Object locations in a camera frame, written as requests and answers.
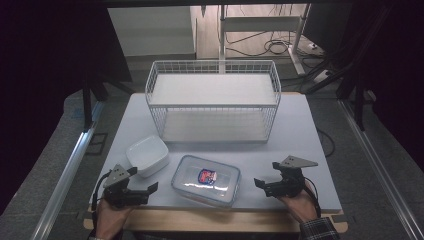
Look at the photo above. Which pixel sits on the clear lidded food container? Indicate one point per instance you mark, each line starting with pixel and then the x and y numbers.
pixel 206 181

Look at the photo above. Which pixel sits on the person's right hand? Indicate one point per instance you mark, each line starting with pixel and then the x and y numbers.
pixel 300 205

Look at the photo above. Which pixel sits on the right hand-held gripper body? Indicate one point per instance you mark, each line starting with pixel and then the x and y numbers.
pixel 289 181

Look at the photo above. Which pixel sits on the white power strip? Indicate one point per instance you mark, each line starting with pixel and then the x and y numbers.
pixel 321 76

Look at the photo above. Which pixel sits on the white desk frame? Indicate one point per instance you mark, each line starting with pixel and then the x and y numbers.
pixel 260 23

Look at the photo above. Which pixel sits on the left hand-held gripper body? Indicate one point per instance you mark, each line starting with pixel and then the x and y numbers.
pixel 120 195

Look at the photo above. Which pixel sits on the white square bowl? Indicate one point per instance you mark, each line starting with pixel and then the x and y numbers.
pixel 147 155

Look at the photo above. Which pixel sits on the person's left hand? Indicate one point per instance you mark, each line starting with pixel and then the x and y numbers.
pixel 111 218

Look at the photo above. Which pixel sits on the grey table mat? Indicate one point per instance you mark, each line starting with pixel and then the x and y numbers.
pixel 293 133

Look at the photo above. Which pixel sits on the aluminium rail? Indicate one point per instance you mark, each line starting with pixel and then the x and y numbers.
pixel 66 173
pixel 380 166

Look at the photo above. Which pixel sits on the black stand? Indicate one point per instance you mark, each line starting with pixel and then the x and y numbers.
pixel 358 100
pixel 88 100

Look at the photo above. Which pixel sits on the wooden table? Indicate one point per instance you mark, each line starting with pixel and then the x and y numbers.
pixel 213 220

